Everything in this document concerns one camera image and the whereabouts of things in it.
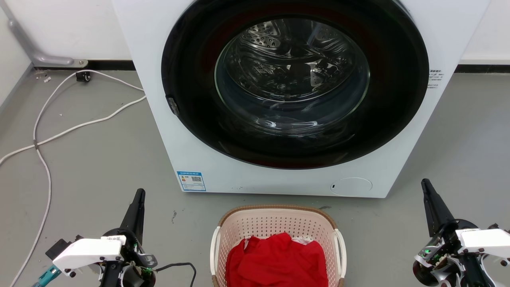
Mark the blue energy label sticker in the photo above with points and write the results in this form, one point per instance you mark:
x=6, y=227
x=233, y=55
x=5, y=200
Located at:
x=191, y=181

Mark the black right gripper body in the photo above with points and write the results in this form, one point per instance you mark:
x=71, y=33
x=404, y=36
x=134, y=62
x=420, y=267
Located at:
x=446, y=255

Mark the white front-load washing machine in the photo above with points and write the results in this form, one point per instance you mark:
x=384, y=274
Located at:
x=402, y=151

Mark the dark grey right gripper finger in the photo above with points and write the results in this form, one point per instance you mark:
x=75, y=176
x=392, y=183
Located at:
x=435, y=209

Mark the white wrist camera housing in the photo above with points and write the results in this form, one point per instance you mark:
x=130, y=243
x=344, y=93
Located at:
x=484, y=241
x=89, y=251

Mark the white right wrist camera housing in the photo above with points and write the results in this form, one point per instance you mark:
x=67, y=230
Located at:
x=484, y=241

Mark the black round washer door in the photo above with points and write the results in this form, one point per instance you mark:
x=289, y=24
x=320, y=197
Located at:
x=191, y=99

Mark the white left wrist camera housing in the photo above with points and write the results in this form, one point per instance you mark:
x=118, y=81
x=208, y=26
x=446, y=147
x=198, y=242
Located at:
x=89, y=251

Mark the grey wall pipe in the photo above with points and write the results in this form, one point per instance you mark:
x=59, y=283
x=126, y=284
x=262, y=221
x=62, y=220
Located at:
x=44, y=59

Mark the round white filter cover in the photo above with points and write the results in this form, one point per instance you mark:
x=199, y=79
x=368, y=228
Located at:
x=350, y=186

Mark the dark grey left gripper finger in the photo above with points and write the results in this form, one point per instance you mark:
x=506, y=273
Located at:
x=134, y=215

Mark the beige perforated laundry basket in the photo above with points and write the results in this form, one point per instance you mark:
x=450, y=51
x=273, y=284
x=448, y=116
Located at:
x=275, y=221

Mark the red garment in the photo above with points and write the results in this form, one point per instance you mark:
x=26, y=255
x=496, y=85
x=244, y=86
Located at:
x=275, y=263

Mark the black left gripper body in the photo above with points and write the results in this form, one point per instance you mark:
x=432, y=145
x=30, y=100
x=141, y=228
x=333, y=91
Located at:
x=133, y=255

